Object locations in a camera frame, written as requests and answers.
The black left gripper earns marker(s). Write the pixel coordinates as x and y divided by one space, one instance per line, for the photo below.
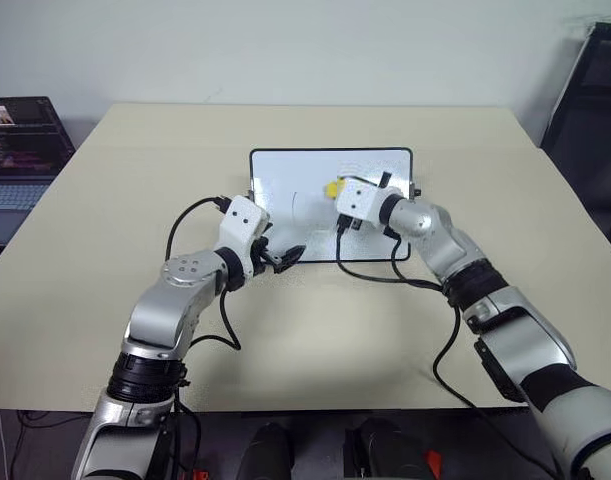
261 250

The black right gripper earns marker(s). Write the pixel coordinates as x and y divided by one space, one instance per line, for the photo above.
350 224

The yellow whiteboard eraser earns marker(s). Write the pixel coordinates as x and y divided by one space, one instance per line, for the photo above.
333 190

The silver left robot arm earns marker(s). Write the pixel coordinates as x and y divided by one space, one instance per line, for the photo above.
160 310

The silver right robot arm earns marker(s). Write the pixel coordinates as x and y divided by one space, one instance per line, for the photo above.
515 325

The black-framed small whiteboard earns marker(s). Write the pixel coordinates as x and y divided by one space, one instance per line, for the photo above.
295 185

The dark rounded shape with red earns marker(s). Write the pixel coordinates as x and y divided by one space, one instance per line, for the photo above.
385 450

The black chair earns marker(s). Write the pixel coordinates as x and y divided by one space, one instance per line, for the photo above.
590 125

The open grey laptop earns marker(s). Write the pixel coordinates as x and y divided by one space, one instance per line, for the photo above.
20 150

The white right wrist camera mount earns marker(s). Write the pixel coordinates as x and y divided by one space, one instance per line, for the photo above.
360 200

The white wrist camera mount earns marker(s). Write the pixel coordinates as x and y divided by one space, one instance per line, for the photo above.
360 200
240 217

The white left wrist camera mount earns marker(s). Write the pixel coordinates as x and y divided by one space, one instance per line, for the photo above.
240 217

